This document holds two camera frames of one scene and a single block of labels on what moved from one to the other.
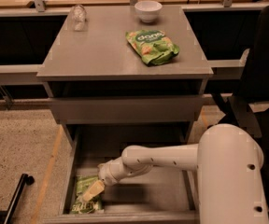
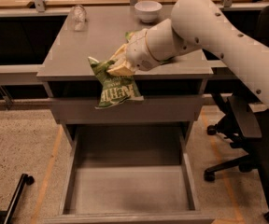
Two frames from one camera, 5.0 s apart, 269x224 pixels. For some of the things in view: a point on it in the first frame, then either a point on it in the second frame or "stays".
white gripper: [106, 174] to [138, 52]
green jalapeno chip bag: [92, 204] to [116, 89]
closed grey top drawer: [130, 110] stays
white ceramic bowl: [148, 10] stays
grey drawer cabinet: [125, 76] stays
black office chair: [260, 101] stays
